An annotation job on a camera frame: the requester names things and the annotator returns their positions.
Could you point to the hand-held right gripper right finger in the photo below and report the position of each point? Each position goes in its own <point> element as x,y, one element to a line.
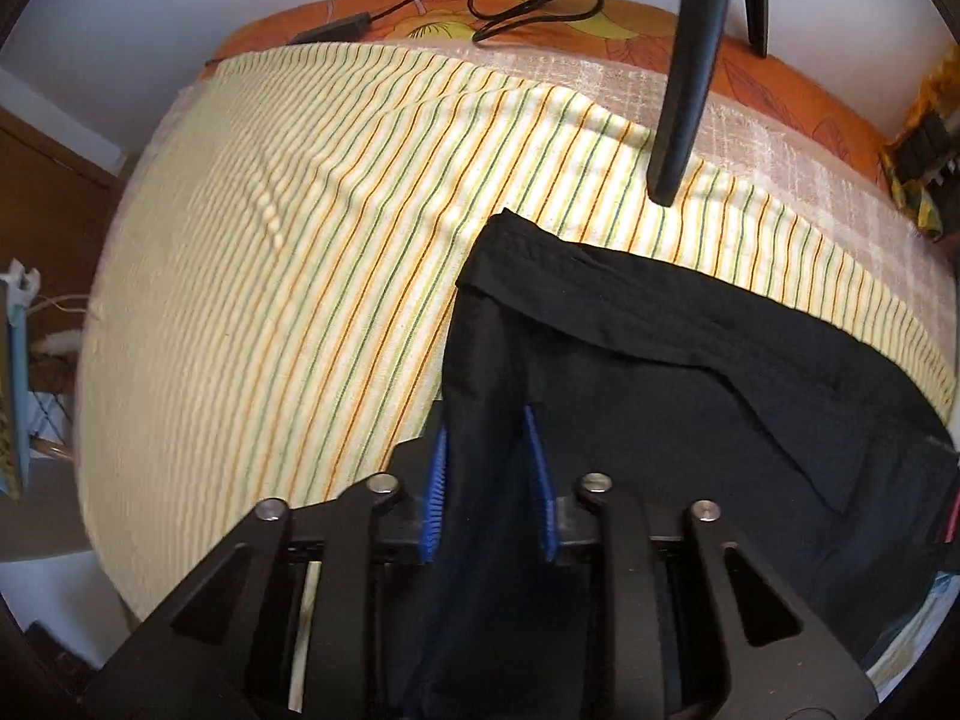
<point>541,495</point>

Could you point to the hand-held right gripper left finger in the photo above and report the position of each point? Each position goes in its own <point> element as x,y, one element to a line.
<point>435,499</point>

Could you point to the black pants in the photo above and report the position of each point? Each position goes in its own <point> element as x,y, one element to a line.
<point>675,405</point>

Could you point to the yellow striped cloth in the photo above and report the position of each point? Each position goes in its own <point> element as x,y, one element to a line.
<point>262,315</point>

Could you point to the black mini tripod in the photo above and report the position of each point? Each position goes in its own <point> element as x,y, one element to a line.
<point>686,90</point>

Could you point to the light blue flat object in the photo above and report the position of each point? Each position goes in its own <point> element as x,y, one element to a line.
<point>16,390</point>

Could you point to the orange leaf print sheet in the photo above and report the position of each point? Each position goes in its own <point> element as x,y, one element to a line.
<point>791,94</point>

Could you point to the yellow patterned cloth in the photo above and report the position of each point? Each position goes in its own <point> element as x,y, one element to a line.
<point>919,208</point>

